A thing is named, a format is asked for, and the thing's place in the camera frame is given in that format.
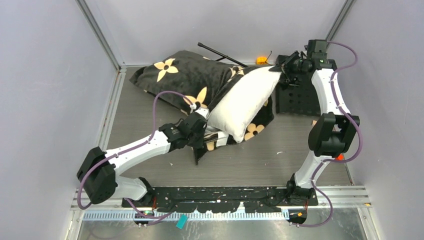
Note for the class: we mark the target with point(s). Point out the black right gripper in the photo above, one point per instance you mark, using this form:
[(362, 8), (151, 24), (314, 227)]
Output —
[(285, 67)]

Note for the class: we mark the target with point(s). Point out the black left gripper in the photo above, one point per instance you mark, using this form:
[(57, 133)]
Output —
[(198, 144)]

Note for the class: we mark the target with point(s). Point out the white pillow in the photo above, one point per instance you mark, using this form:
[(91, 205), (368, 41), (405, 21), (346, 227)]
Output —
[(244, 108)]

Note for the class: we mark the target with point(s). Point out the black floral pillowcase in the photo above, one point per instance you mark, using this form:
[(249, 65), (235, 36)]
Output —
[(186, 78)]

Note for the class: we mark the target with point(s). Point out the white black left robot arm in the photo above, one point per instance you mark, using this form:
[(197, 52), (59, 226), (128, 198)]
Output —
[(100, 174)]

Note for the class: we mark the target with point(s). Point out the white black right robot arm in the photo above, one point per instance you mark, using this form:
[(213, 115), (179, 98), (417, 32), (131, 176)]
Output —
[(331, 135)]

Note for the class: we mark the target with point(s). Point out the orange small device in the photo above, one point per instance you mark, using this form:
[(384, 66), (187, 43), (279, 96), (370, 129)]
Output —
[(263, 60)]

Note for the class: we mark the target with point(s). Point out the black folding stand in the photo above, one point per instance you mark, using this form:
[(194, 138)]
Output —
[(222, 56)]

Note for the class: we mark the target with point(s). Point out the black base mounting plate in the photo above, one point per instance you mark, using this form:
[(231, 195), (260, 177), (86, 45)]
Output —
[(253, 199)]

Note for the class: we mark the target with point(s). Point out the teal tape piece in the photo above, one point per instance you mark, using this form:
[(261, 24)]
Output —
[(181, 221)]

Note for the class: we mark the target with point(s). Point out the red small block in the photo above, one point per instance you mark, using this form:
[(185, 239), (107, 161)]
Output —
[(340, 157)]

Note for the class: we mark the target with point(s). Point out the aluminium frame rail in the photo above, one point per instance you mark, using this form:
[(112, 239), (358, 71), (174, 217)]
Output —
[(329, 197)]

